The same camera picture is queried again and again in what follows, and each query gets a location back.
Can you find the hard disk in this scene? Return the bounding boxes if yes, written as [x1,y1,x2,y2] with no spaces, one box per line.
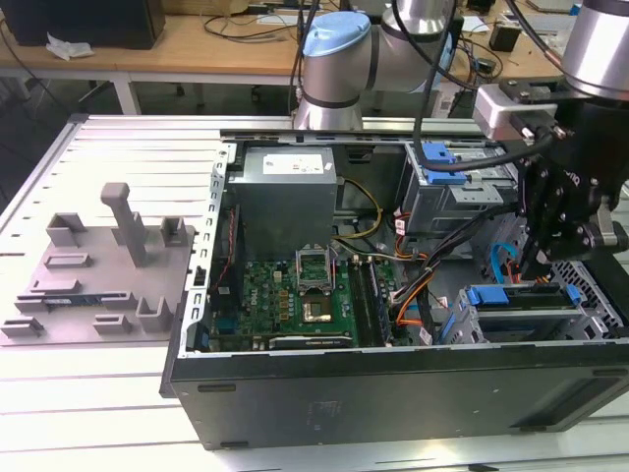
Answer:
[466,284,580,312]

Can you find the red orange yellow power wire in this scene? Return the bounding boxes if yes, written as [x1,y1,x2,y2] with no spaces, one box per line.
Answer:
[392,259,525,328]

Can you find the perforated metal disk bay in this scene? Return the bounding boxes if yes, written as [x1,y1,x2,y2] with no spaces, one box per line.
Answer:
[456,259,618,345]

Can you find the small black box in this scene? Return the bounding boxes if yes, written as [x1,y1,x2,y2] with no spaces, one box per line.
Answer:
[488,24,522,53]

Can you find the metal optical drive cage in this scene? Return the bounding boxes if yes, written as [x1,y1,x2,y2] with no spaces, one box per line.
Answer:
[400,140,521,237]

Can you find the metal socket cover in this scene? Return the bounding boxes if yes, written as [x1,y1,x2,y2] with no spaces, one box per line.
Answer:
[293,247,331,295]

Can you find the grey power supply unit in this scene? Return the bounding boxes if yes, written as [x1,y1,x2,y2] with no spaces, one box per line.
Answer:
[226,146,339,247]

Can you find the CPU socket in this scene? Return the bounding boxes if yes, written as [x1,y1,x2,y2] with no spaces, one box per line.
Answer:
[299,292,336,325]

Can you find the black graphics card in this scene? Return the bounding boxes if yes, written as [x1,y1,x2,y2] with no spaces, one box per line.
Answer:
[255,333,355,353]

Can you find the black open PC case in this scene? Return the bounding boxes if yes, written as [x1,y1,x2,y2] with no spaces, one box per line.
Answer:
[159,128,629,451]

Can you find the green motherboard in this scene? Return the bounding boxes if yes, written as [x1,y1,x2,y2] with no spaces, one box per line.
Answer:
[208,258,409,353]

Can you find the wooden desk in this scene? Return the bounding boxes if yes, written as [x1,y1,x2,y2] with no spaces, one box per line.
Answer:
[0,9,566,114]

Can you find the grey parts rack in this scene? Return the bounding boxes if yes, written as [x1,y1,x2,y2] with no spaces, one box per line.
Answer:
[0,181,198,348]

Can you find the black computer box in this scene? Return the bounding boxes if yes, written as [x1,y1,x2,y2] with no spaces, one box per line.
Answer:
[0,0,166,50]

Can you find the white crumpled paper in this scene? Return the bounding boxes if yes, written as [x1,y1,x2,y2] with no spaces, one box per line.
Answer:
[46,31,94,63]

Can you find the RAM stick on rack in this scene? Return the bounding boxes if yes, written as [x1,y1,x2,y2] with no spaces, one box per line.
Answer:
[41,293,107,307]

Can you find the small grey wrist camera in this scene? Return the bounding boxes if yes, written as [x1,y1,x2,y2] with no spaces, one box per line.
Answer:
[592,199,621,247]

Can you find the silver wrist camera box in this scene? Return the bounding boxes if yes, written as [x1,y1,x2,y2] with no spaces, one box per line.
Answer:
[474,83,564,144]

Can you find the black wire bundle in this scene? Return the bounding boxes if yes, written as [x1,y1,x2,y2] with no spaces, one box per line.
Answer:
[392,206,522,316]

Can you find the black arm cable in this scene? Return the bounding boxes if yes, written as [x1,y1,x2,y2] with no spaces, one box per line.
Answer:
[390,0,443,144]

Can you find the yellow and black wire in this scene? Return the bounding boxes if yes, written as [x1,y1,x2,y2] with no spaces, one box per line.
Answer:
[336,179,384,242]

